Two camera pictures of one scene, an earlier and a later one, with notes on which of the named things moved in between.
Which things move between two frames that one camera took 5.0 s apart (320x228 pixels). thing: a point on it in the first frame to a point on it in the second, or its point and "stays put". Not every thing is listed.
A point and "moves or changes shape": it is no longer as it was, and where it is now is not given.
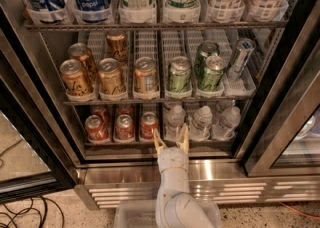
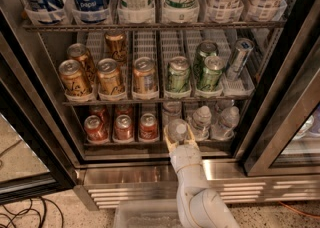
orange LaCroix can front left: x=74 y=78 stays put
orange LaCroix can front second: x=109 y=75 stays put
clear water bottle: x=229 y=121 stays put
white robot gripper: x=172 y=159 to x=185 y=157
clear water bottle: x=173 y=119 moves or changes shape
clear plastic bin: x=145 y=214 stays put
